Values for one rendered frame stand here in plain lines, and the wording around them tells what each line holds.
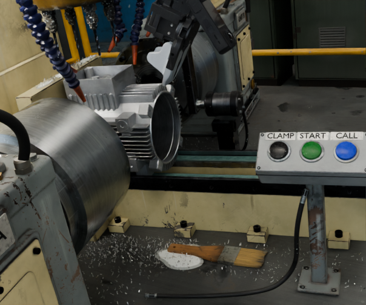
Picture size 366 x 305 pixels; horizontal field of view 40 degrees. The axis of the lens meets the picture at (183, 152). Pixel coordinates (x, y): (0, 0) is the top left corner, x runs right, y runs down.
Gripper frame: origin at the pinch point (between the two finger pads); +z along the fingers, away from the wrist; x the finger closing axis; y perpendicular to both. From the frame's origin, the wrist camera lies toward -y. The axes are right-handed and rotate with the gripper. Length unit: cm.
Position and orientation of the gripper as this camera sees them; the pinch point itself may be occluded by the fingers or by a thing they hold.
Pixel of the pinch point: (169, 81)
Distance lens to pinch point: 99.7
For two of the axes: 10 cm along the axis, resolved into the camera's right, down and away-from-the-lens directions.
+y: -8.8, -4.6, 1.1
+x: -3.3, 4.3, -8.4
